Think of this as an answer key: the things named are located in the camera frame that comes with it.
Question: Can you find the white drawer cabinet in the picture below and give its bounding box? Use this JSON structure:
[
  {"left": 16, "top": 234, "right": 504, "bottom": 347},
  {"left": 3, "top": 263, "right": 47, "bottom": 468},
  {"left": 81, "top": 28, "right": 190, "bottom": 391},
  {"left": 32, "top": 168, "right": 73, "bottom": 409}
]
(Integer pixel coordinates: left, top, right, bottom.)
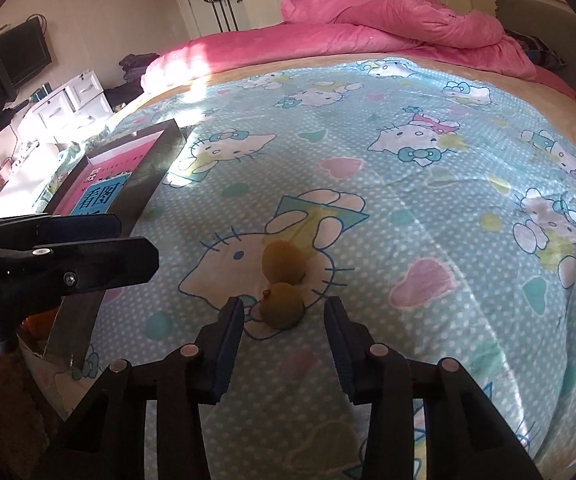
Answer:
[{"left": 30, "top": 69, "right": 114, "bottom": 133}]

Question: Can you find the grey headboard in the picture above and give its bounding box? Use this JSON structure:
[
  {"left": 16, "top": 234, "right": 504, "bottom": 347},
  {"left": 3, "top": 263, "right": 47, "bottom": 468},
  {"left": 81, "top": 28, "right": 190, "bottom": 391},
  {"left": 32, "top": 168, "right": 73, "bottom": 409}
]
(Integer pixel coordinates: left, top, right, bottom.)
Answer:
[{"left": 495, "top": 0, "right": 576, "bottom": 136}]

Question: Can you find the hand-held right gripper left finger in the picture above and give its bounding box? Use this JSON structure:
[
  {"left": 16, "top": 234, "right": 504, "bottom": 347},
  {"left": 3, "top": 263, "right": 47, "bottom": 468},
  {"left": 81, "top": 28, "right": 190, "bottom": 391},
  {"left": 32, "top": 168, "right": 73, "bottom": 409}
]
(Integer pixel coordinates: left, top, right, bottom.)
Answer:
[{"left": 43, "top": 297, "right": 246, "bottom": 480}]

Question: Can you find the pink duvet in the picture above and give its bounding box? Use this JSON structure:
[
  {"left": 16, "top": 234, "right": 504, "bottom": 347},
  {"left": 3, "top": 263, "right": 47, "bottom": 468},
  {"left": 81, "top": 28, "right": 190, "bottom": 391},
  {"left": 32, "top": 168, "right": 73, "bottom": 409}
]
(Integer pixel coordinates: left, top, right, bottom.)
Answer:
[{"left": 140, "top": 0, "right": 576, "bottom": 106}]

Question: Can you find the dark shallow cardboard box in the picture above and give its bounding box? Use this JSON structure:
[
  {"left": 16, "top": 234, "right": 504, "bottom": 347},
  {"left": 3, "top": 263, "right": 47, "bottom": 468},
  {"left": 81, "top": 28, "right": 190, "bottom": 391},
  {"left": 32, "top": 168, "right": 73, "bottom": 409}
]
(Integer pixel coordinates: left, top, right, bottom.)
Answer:
[{"left": 18, "top": 119, "right": 194, "bottom": 368}]

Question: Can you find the white door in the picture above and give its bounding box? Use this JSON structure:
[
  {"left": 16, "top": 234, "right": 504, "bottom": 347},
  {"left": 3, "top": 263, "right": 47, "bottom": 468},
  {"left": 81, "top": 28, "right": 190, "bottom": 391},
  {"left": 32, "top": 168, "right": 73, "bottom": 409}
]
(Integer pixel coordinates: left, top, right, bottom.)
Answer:
[{"left": 170, "top": 0, "right": 254, "bottom": 41}]

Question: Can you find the brown fluffy rug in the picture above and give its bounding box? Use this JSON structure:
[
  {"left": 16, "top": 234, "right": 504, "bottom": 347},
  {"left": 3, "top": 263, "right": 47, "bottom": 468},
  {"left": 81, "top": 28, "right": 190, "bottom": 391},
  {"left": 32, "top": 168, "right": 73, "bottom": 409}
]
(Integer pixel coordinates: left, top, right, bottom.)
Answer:
[{"left": 0, "top": 340, "right": 79, "bottom": 480}]

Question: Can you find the stack of folded clothes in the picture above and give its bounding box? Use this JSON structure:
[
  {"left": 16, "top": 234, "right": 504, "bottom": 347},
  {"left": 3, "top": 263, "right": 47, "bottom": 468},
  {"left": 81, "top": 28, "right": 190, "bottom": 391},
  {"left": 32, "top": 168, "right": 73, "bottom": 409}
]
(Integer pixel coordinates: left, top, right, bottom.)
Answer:
[{"left": 119, "top": 52, "right": 161, "bottom": 81}]

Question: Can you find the black television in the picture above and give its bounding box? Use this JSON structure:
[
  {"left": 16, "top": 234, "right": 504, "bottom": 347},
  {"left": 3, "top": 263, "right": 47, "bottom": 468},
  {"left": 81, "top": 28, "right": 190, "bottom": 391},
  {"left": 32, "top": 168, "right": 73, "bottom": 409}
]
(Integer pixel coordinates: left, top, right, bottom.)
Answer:
[{"left": 0, "top": 16, "right": 53, "bottom": 91}]

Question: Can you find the cartoon cat printed blanket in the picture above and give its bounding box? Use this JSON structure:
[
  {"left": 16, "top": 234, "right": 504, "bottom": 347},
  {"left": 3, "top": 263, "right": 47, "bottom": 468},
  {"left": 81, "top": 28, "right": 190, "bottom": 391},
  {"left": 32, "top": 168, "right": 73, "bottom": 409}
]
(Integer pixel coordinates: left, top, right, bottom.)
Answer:
[{"left": 18, "top": 57, "right": 576, "bottom": 480}]

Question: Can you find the pink and blue book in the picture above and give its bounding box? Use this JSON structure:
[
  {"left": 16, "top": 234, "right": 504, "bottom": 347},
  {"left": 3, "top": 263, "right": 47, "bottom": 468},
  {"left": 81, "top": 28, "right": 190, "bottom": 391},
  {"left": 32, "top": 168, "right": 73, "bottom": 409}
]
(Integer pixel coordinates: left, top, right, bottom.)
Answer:
[{"left": 48, "top": 137, "right": 166, "bottom": 218}]

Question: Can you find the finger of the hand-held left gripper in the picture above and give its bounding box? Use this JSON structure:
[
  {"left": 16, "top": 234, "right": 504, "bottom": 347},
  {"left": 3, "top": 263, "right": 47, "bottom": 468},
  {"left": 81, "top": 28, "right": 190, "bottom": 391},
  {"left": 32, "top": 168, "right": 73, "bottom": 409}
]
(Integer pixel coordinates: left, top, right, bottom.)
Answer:
[
  {"left": 0, "top": 213, "right": 121, "bottom": 251},
  {"left": 0, "top": 237, "right": 160, "bottom": 293}
]

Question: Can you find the dark plaid pillow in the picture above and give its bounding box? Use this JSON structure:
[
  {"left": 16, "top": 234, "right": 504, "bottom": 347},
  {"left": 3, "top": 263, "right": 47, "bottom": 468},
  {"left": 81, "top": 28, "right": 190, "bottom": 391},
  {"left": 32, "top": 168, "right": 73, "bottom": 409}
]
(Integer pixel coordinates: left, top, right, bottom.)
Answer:
[{"left": 505, "top": 29, "right": 566, "bottom": 71}]

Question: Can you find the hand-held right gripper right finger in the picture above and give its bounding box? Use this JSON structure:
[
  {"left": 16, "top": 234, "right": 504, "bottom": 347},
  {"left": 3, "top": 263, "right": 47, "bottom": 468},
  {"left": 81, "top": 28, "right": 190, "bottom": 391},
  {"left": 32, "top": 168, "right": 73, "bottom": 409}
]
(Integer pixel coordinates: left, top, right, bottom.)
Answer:
[{"left": 323, "top": 296, "right": 544, "bottom": 480}]

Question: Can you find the small yellow-brown fruit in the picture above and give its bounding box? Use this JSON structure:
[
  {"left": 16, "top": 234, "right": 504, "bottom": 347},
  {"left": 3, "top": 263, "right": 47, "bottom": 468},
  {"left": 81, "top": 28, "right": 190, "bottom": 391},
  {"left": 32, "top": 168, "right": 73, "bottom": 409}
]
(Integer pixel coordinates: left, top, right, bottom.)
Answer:
[
  {"left": 261, "top": 240, "right": 309, "bottom": 285},
  {"left": 259, "top": 282, "right": 305, "bottom": 330}
]

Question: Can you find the pile of dark clothes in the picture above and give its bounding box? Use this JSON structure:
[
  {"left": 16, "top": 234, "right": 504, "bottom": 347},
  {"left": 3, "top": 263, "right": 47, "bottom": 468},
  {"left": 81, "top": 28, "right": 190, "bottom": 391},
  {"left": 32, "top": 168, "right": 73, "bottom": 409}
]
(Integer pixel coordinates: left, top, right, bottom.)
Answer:
[{"left": 103, "top": 85, "right": 144, "bottom": 111}]

